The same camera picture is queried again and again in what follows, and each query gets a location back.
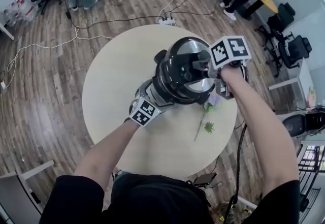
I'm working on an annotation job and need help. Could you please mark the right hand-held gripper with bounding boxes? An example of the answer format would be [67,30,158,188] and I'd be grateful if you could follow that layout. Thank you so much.
[192,36,252,100]

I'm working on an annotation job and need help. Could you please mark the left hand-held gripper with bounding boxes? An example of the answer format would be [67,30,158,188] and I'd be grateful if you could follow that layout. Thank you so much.
[129,79,177,127]

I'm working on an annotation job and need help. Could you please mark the black electric pressure cooker lid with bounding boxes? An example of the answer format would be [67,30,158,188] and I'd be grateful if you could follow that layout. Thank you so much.
[158,37,217,103]

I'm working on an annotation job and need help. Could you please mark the person's left forearm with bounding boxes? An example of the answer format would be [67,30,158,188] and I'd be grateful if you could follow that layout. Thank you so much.
[73,118,141,193]

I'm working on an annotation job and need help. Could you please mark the person's right forearm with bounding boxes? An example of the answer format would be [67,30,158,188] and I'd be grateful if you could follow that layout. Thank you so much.
[219,65,300,200]

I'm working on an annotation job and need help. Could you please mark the round beige table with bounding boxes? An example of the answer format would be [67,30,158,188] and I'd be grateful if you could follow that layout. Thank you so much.
[82,24,238,180]

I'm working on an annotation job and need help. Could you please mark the purple artificial flower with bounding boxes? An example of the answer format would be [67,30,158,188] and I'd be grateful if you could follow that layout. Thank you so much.
[194,93,223,142]

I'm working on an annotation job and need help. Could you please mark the white power strip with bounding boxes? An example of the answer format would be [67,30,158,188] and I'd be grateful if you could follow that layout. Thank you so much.
[156,15,177,27]

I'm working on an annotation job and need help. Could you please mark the small round wooden table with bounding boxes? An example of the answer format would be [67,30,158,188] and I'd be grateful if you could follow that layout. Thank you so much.
[255,0,279,15]

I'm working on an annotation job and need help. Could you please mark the black flat power bank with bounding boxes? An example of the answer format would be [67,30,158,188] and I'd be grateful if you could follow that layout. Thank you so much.
[192,172,218,186]

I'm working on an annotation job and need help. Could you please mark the white desk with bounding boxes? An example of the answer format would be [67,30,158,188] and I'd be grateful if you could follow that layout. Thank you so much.
[268,59,317,108]

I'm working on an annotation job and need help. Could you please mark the person's black shirt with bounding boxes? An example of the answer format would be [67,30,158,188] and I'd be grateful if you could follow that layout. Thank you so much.
[39,171,302,224]

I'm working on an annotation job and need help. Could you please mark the grey oval pod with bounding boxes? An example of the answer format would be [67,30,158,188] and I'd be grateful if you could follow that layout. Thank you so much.
[281,113,307,138]

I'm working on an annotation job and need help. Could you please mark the black metal railing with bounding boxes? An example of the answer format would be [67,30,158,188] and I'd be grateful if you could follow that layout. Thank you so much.
[296,141,325,222]

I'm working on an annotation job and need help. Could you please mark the pack of water bottles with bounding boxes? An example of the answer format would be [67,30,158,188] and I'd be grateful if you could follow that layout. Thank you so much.
[3,0,39,27]

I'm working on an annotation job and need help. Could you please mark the beige wooden desk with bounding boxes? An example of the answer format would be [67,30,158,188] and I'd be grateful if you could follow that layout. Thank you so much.
[0,21,15,41]

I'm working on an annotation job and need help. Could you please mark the grey desk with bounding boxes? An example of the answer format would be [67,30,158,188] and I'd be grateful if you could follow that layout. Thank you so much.
[0,159,56,218]

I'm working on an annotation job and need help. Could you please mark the white floor cable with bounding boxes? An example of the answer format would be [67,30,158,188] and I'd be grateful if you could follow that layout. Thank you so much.
[4,25,114,89]

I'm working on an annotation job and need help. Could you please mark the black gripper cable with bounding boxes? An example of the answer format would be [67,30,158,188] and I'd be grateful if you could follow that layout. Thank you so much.
[223,123,248,224]

